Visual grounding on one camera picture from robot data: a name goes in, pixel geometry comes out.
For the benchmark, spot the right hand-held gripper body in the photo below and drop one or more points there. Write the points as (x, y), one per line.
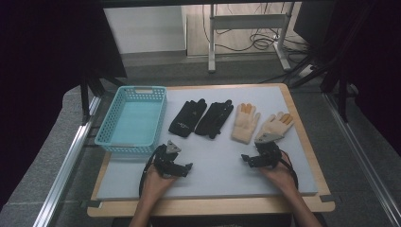
(269, 154)

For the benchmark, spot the black metal stand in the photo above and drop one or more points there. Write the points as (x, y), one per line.
(343, 94)
(84, 97)

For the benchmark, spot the aluminium rail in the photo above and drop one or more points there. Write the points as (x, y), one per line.
(63, 176)
(362, 157)

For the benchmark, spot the beige glove with orange fingers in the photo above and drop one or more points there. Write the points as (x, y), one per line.
(244, 126)
(274, 126)

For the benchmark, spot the white foam mat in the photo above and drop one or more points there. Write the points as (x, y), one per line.
(214, 164)

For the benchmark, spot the dark curtain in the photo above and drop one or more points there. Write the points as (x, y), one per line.
(38, 78)
(378, 63)

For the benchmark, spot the person's left hand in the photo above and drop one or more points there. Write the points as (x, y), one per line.
(156, 184)

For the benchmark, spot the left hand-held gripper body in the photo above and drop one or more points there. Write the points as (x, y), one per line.
(165, 157)

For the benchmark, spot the black glove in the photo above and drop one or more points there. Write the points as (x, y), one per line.
(214, 119)
(186, 118)

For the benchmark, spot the white cabinet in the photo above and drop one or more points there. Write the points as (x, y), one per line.
(145, 28)

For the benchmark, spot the light blue plastic basket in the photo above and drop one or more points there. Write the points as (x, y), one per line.
(135, 119)

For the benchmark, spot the white metal desk frame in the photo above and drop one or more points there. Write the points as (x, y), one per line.
(249, 22)

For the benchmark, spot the person's right hand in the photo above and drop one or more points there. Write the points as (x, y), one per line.
(282, 178)

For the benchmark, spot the white power strip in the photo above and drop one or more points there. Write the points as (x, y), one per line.
(305, 72)

